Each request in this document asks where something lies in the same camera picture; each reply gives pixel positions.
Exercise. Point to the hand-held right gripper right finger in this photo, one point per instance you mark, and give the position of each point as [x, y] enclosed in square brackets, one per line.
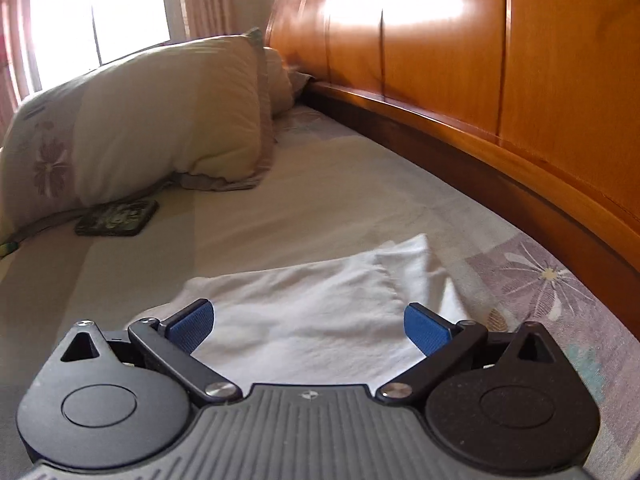
[422, 330]

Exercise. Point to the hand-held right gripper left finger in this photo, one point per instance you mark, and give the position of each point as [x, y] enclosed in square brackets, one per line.
[192, 327]

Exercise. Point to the white printed t-shirt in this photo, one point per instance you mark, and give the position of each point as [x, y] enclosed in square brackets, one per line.
[310, 310]

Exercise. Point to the phone with printed case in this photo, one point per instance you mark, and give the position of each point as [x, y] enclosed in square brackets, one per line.
[117, 217]

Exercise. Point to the green glass bottle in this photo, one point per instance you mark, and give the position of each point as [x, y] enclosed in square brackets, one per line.
[5, 249]

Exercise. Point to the floral pillow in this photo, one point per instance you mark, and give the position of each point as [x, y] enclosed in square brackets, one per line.
[150, 120]

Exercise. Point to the wooden headboard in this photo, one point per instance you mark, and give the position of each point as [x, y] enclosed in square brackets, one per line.
[475, 60]

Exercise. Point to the window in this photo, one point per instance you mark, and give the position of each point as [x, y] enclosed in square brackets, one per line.
[100, 10]

